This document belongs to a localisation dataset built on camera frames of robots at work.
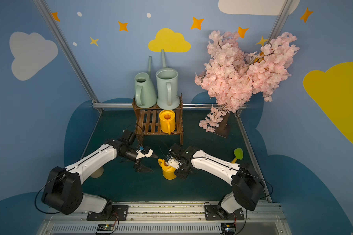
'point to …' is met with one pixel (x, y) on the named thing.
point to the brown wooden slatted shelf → (147, 122)
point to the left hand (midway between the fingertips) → (155, 161)
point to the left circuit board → (105, 227)
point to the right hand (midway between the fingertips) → (183, 171)
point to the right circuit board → (228, 228)
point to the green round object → (238, 152)
